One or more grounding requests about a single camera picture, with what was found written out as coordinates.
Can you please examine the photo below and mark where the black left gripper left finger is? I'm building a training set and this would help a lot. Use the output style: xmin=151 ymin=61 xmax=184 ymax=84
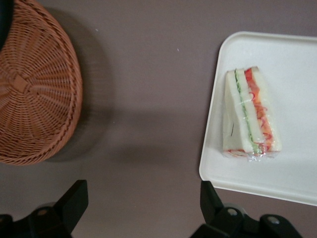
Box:
xmin=0 ymin=179 xmax=89 ymax=238

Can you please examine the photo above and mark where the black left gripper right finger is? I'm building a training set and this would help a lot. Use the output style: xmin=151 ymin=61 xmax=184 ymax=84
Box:
xmin=190 ymin=180 xmax=302 ymax=238

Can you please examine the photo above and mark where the triangle sandwich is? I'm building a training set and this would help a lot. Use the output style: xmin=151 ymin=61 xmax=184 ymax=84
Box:
xmin=221 ymin=65 xmax=283 ymax=163

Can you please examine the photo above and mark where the round brown wicker basket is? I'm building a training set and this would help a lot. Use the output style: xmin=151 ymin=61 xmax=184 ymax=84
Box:
xmin=0 ymin=0 xmax=84 ymax=166

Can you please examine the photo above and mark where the beige plastic tray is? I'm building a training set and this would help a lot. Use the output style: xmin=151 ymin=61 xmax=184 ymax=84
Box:
xmin=199 ymin=31 xmax=317 ymax=206

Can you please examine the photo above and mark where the black equipment base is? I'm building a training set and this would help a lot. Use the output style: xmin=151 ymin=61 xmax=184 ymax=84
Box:
xmin=0 ymin=0 xmax=13 ymax=48

